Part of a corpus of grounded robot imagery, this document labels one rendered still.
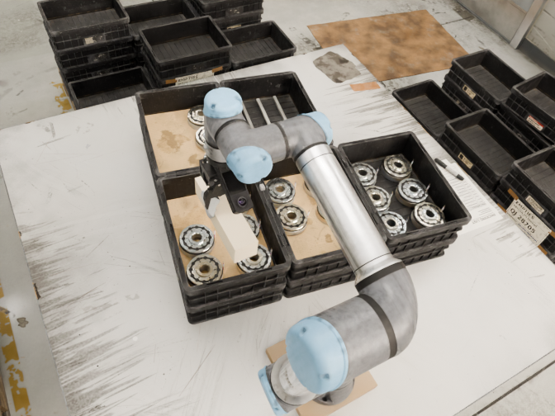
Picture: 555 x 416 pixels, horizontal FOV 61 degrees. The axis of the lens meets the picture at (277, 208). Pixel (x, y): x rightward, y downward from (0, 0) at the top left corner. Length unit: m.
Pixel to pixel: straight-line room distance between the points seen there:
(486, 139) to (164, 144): 1.73
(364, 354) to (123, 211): 1.13
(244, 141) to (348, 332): 0.39
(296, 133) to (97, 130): 1.19
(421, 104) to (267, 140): 2.16
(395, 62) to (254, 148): 2.91
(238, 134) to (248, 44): 2.07
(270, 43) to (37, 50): 1.58
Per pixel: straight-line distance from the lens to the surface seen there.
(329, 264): 1.40
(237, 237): 1.13
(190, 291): 1.26
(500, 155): 2.72
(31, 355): 2.32
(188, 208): 1.52
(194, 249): 1.40
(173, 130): 1.75
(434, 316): 1.62
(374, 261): 0.84
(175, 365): 1.43
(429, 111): 2.96
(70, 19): 2.99
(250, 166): 0.86
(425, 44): 4.03
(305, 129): 0.93
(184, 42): 2.76
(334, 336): 0.76
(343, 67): 2.33
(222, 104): 0.93
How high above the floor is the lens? 2.05
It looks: 53 degrees down
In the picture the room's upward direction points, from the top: 10 degrees clockwise
